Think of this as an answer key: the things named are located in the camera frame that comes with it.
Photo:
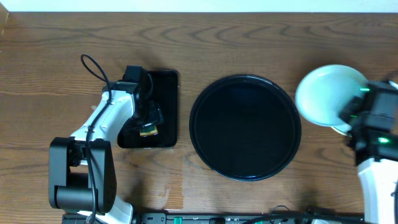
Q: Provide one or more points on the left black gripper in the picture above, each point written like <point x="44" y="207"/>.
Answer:
<point x="154" y="117"/>

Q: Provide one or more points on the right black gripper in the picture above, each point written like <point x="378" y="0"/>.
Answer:
<point x="347" y="108"/>

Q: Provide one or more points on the yellow green sponge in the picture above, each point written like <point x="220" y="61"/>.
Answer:
<point x="148" y="131"/>

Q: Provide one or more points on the yellow plate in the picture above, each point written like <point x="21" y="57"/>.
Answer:
<point x="342" y="129"/>

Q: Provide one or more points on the light blue plate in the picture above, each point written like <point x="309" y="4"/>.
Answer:
<point x="391" y="83"/>
<point x="323" y="93"/>

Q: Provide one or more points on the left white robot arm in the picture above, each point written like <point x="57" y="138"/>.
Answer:
<point x="82" y="177"/>

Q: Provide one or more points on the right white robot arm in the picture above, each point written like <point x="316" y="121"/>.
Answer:
<point x="375" y="153"/>

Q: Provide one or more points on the black rectangular tray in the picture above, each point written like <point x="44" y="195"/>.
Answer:
<point x="165" y="93"/>

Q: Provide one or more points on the round black tray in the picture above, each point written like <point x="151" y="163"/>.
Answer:
<point x="245" y="127"/>

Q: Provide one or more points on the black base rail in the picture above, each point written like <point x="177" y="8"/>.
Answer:
<point x="278" y="215"/>

